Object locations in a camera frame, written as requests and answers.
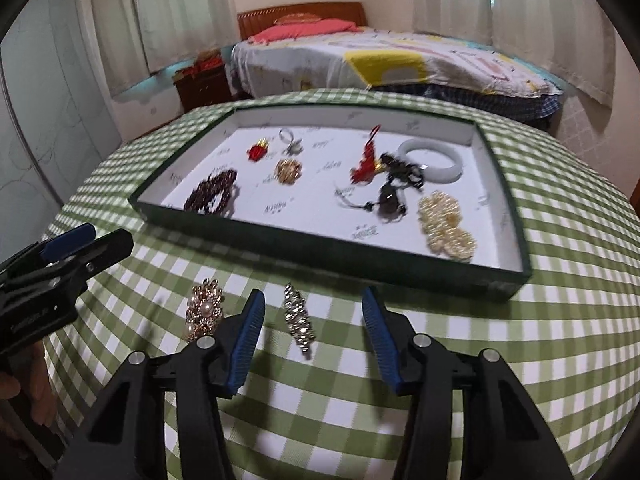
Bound silver rhinestone hair clip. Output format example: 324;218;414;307
282;283;314;359

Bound pearl gold cluster brooch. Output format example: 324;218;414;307
186;278;224;341

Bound dark red bead bracelet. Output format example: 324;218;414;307
182;167;240;217

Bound dark gourd pendant necklace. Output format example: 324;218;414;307
334;152;428;224

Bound white pearl bead cluster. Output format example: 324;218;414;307
418;191;477;262

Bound rose gold flower brooch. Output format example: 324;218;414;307
274;158;303;185

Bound red knot gold coin charm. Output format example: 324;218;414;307
350;125;387;184

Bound small red tassel charm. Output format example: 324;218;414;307
246;139;269;162

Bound white jade bangle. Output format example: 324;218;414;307
397;138;463;184

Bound pearl flower ring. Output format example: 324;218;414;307
278;127;305;157

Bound person's left hand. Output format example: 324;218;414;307
1;341;56;427

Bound glass sliding wardrobe door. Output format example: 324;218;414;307
1;0;122;258

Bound green shallow box tray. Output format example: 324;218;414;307
129;104;533;301

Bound dark wooden nightstand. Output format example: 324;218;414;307
172;65;233;112

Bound red boxes on nightstand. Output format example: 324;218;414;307
172;49;224;82

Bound white curtain left window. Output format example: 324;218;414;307
91;0;240;96

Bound white curtain window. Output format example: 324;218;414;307
91;0;240;96
413;0;616;106

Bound wooden headboard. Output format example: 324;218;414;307
238;1;368;40

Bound bed with patterned sheet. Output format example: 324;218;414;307
231;27;563;129

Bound red pillow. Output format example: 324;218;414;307
248;18;361;44

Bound white curtain right window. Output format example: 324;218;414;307
413;0;616;106

